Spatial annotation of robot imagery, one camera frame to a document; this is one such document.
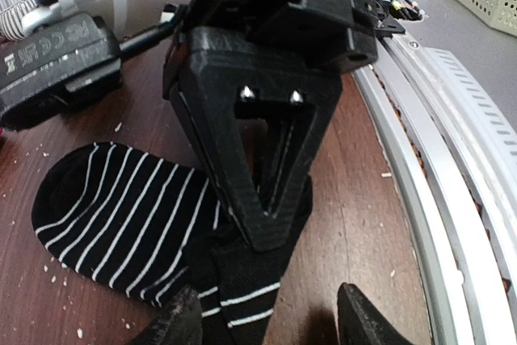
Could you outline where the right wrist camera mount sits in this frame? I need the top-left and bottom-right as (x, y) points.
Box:
(1, 13), (122, 132)

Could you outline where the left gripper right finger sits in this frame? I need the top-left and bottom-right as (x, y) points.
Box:
(337, 283), (412, 345)

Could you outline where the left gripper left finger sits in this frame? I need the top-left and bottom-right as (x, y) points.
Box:
(128, 286), (203, 345)

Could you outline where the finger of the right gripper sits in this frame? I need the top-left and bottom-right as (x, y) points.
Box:
(168, 27), (343, 250)

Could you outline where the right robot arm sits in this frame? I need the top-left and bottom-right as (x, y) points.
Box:
(1, 0), (377, 252)

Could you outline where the black white striped sock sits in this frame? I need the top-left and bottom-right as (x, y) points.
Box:
(32, 142), (313, 344)

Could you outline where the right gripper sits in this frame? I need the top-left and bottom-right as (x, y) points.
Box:
(162, 0), (378, 90)

